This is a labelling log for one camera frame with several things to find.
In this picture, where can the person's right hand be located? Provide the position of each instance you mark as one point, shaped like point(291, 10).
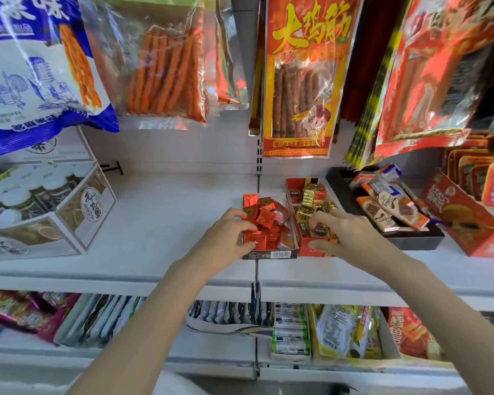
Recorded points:
point(362, 246)

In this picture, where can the person's left hand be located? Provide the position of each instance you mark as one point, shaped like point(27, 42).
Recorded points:
point(222, 246)

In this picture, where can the white box of red chocolates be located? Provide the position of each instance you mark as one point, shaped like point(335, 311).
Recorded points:
point(271, 255)

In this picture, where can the cluster of red square candies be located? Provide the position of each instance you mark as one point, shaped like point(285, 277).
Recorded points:
point(265, 218)

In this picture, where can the wafer bar packets group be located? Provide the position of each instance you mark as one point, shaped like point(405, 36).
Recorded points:
point(395, 205)

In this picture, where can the black plastic tray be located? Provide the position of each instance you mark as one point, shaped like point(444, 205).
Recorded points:
point(416, 242)

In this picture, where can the heap of gold candies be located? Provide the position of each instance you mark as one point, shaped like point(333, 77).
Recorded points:
point(306, 213)

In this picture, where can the red Filer candy box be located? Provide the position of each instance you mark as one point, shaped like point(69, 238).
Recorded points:
point(291, 183)

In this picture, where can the person's left forearm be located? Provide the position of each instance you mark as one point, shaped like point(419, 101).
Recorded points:
point(148, 333)

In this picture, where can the person's right forearm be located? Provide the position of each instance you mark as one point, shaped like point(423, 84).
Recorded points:
point(448, 324)

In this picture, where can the white metal shelf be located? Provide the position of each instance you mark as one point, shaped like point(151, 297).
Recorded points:
point(169, 222)

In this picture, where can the red cardboard display box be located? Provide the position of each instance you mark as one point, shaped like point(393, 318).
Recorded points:
point(457, 218)

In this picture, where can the printed jar display box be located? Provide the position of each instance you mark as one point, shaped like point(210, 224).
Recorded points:
point(90, 209)

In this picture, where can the red orange snack packets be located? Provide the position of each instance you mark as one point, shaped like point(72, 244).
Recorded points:
point(407, 333)

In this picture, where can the stack of green white packets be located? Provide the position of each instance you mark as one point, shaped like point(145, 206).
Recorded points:
point(290, 333)

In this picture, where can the yellow black striped bags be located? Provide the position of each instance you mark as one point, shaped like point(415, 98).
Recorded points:
point(366, 135)

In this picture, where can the black metal hook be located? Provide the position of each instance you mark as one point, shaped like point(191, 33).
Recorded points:
point(113, 166)

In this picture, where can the dark brown snack bag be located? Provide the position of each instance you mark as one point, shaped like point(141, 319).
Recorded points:
point(256, 98)

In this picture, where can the yellow red bag brown sticks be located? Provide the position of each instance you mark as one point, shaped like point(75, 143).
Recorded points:
point(304, 98)

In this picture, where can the clear bag of orange sticks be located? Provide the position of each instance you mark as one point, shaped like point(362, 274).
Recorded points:
point(160, 78)

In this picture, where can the red orange snack bag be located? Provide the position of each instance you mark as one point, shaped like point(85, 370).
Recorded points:
point(428, 78)

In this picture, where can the clear green print snack bag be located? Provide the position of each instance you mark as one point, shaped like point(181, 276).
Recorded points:
point(230, 57)

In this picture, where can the dark red snack bag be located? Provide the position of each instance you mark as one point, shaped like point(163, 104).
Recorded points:
point(370, 57)

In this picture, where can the pile of pink snack packets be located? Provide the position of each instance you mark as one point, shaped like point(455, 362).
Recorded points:
point(16, 312)

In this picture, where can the white blue snack bag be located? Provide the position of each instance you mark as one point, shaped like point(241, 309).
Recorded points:
point(24, 78)

